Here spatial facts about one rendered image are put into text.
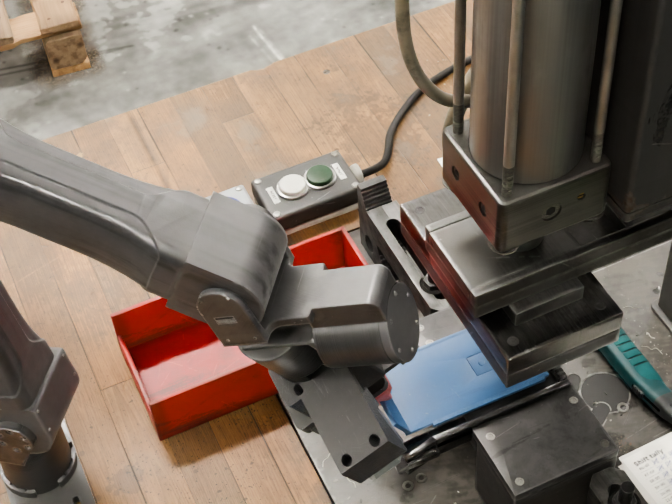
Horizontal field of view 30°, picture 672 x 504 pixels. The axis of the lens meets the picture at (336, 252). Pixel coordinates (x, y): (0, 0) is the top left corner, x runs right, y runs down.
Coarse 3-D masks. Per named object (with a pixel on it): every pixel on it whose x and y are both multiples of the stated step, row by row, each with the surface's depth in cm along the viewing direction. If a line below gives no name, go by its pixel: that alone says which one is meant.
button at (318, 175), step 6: (312, 168) 136; (318, 168) 136; (324, 168) 136; (330, 168) 136; (306, 174) 135; (312, 174) 135; (318, 174) 135; (324, 174) 135; (330, 174) 135; (312, 180) 135; (318, 180) 135; (324, 180) 135; (330, 180) 135
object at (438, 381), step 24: (456, 336) 112; (432, 360) 110; (456, 360) 110; (408, 384) 109; (432, 384) 109; (456, 384) 109; (480, 384) 109; (384, 408) 104; (408, 408) 107; (432, 408) 107; (456, 408) 107; (408, 432) 106
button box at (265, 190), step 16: (432, 80) 149; (416, 96) 147; (400, 112) 145; (320, 160) 138; (336, 160) 138; (384, 160) 139; (272, 176) 137; (304, 176) 136; (336, 176) 136; (352, 176) 136; (256, 192) 135; (272, 192) 135; (304, 192) 134; (320, 192) 135; (336, 192) 134; (352, 192) 135; (272, 208) 133; (288, 208) 133; (304, 208) 133; (320, 208) 134; (336, 208) 135; (352, 208) 136; (288, 224) 134; (304, 224) 135
